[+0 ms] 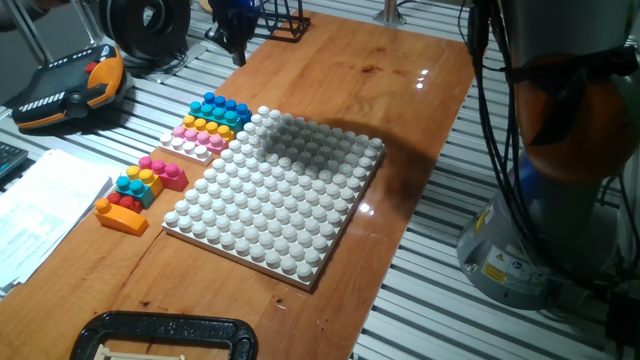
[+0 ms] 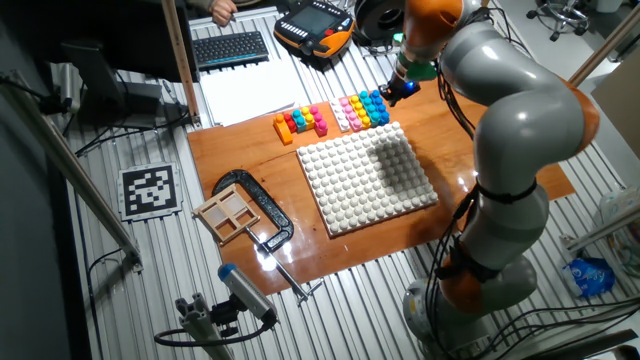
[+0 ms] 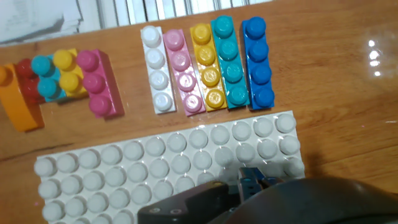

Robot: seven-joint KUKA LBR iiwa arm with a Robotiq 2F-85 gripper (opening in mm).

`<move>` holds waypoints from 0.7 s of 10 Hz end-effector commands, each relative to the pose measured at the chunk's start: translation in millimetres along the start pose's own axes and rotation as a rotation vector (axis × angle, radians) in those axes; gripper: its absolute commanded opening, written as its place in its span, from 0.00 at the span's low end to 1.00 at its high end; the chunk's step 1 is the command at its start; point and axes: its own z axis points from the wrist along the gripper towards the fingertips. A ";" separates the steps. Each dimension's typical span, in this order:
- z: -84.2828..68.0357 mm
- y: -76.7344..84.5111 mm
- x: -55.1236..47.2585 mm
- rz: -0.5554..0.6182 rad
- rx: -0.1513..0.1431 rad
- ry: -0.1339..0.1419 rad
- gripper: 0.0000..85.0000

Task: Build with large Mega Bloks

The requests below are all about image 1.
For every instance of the brown wooden board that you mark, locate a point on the brown wooden board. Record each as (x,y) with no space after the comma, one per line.
(350,75)

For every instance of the yellow four-stud brick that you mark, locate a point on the yellow four-stud brick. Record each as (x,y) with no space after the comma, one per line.
(206,125)

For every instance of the teal two-stud brick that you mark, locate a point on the teal two-stud brick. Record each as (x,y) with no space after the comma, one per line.
(132,190)

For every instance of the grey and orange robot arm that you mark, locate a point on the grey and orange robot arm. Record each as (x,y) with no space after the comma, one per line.
(550,210)

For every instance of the white four-stud brick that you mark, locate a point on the white four-stud brick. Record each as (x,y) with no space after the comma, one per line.
(182,147)

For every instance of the teal four-stud brick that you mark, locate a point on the teal four-stud brick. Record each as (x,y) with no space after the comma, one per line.
(212,112)

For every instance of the black C-clamp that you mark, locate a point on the black C-clamp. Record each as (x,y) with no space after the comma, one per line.
(165,325)

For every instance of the magenta three-stud brick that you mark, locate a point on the magenta three-stud brick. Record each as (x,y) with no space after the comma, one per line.
(167,175)

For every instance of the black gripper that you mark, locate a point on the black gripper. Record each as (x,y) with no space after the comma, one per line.
(232,17)

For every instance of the light pink four-stud brick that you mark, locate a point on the light pink four-stud brick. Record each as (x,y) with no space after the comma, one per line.
(197,137)

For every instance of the white paper stack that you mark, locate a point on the white paper stack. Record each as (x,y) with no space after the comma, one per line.
(45,210)

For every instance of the silver metal post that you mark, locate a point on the silver metal post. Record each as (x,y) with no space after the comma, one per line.
(389,12)

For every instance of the blue four-stud brick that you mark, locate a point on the blue four-stud brick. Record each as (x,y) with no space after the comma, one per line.
(225,104)

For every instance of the yellow two-stud brick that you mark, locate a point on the yellow two-stud brick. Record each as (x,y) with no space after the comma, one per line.
(147,180)

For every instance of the orange curved brick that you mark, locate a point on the orange curved brick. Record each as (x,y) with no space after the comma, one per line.
(120,220)

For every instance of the black keyboard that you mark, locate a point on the black keyboard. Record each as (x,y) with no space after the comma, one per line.
(10,157)

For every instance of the black filament spool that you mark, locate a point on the black filament spool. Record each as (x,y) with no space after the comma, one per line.
(145,25)

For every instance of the small wooden compartment frame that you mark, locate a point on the small wooden compartment frame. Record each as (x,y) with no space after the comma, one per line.
(125,356)

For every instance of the orange and black teach pendant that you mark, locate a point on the orange and black teach pendant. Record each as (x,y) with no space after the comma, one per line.
(65,85)

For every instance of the white studded baseplate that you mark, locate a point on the white studded baseplate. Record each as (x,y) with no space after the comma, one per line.
(260,210)

